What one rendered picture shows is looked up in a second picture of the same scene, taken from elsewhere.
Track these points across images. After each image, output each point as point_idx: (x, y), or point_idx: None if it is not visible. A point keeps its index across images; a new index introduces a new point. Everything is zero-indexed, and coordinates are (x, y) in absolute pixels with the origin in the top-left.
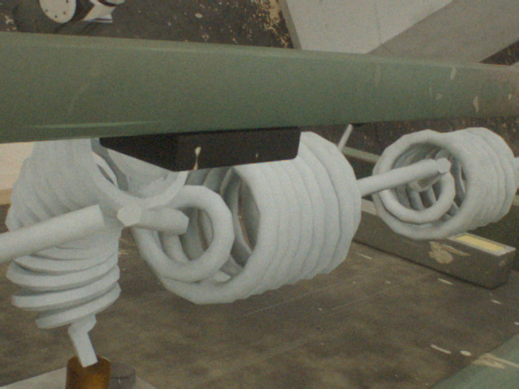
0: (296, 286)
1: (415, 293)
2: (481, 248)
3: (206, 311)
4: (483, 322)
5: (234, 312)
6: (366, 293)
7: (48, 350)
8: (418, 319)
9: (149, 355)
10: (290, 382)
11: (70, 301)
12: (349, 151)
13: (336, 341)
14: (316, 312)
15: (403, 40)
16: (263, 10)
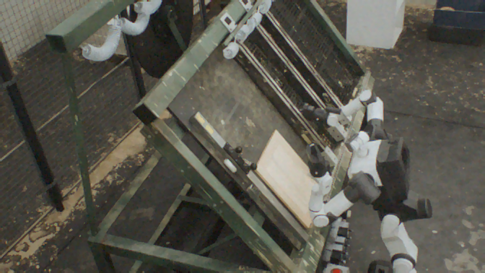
0: (222, 111)
1: (206, 110)
2: (201, 115)
3: (231, 99)
4: (196, 98)
5: (228, 100)
6: (213, 109)
7: (242, 86)
8: (206, 99)
9: (233, 85)
10: (219, 79)
11: None
12: (228, 195)
13: (216, 90)
14: (219, 100)
15: None
16: None
